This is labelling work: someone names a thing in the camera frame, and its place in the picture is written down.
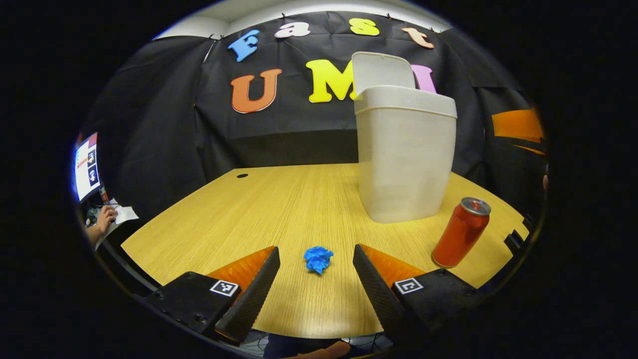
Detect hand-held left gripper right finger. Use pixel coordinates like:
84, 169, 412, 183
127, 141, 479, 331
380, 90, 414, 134
353, 244, 491, 345

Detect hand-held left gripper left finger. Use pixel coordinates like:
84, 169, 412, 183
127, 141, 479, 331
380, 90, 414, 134
145, 245, 281, 347

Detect blue paper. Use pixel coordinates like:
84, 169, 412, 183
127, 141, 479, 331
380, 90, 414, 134
304, 246, 334, 275

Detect red pop can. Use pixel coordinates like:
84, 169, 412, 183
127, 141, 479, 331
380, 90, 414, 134
432, 197, 491, 268

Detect white desktop garbage bin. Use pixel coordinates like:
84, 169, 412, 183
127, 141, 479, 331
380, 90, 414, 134
351, 51, 458, 223

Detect wooden desktop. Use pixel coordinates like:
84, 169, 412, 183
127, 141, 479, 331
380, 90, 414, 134
121, 163, 530, 340

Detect person's blue trousers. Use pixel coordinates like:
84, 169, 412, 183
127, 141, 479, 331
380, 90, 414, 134
263, 333, 349, 359

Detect black clamp stand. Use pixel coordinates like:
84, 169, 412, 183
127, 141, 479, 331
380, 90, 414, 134
504, 214, 534, 255

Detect white paper sheet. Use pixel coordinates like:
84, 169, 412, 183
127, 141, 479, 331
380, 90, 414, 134
107, 198, 139, 225

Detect black backdrop cloth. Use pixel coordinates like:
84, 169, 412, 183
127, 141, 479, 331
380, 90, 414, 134
75, 11, 546, 250

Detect computer monitor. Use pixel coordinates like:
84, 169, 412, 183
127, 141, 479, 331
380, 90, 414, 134
74, 132, 101, 202

